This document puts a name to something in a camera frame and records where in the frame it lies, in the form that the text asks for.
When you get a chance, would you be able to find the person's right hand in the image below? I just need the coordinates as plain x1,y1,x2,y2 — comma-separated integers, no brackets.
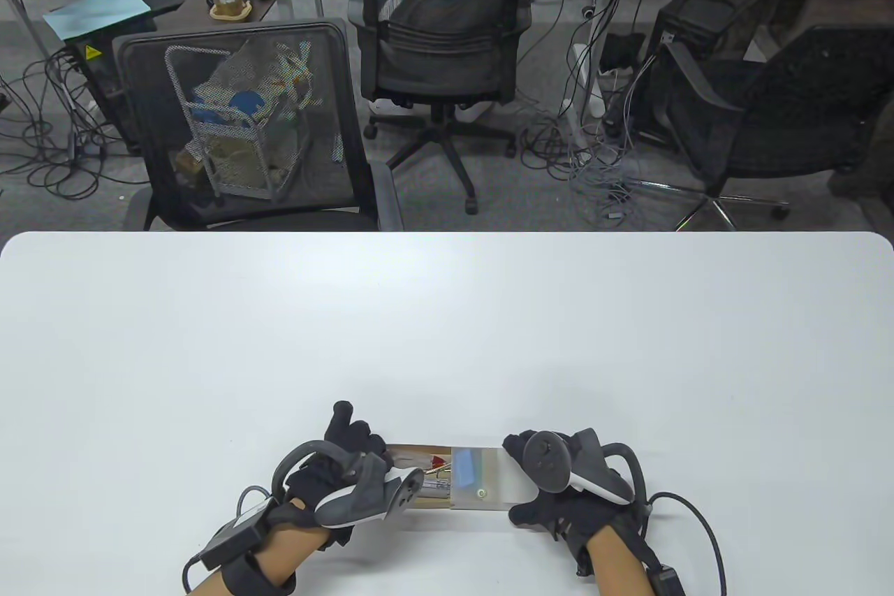
503,428,654,577

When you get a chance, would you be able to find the person's left hand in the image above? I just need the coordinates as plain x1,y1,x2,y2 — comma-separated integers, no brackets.
283,402,390,546

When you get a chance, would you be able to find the grey tracking controller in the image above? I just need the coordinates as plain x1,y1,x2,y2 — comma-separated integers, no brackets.
271,441,425,528
524,430,647,506

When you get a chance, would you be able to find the tan snap-button pencil case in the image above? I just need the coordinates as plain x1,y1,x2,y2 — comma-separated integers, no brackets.
381,443,540,511

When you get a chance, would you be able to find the clear pen with red cap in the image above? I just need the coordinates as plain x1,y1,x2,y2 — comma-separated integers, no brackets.
391,455,451,474

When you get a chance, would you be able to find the blue binder clip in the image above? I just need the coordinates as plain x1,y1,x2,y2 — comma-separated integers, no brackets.
454,451,483,488

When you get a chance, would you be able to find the person's right forearm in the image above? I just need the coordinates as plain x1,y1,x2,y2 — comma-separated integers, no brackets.
590,526,664,596

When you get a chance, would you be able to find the person's left forearm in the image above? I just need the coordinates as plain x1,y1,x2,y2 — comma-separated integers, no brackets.
187,525,330,596

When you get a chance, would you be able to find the black mesh-back chair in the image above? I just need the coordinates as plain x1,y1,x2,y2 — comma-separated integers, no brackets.
113,18,404,232

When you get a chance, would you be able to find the black swivel office chair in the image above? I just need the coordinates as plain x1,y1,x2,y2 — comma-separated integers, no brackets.
347,0,532,216

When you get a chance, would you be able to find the dark chair with chrome base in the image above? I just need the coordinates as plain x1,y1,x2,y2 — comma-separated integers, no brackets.
620,23,894,232

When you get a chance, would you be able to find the black cabinet with yellow label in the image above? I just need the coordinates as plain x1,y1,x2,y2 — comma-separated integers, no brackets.
66,41,149,157

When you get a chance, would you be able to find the teal flat board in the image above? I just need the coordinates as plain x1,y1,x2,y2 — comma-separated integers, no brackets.
43,0,152,42

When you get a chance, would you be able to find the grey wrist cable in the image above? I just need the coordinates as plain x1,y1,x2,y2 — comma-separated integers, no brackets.
183,486,274,593

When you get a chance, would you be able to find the black wrist camera unit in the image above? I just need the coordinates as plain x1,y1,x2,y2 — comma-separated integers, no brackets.
644,551,690,596
201,497,308,596

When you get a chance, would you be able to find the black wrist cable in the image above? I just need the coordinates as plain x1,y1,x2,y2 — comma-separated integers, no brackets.
646,493,728,596

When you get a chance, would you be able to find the white wire cart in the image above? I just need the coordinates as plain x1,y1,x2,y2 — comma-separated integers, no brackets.
165,41,315,202

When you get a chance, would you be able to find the grey floor cable bundle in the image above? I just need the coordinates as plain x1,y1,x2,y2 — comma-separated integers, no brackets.
520,103,652,230

